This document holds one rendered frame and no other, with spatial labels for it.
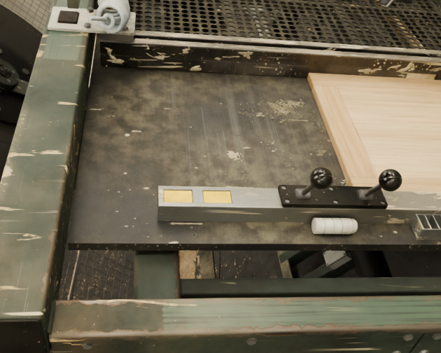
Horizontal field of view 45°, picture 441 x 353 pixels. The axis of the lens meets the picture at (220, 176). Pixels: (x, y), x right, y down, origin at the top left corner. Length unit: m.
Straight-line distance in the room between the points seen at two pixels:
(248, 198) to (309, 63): 0.51
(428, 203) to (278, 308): 0.41
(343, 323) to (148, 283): 0.32
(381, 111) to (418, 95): 0.15
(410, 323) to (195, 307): 0.32
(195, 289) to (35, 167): 0.33
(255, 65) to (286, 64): 0.08
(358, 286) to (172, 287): 0.34
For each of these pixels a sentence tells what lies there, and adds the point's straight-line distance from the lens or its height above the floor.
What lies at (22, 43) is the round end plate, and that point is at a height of 1.81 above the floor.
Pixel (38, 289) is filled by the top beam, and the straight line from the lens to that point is 0.75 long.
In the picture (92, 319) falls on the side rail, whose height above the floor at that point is 1.74.
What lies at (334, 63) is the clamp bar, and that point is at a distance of 1.38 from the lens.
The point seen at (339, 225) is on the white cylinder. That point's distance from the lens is 0.98.
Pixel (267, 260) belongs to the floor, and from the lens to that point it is 3.14.
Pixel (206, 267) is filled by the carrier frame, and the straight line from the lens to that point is 2.21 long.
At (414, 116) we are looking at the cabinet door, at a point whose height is 1.16.
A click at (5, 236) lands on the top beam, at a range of 0.81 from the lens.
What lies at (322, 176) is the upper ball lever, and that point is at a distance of 0.86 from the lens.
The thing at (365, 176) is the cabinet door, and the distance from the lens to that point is 1.10.
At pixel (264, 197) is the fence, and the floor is 1.50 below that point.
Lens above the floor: 2.10
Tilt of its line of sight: 33 degrees down
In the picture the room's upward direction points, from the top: 57 degrees counter-clockwise
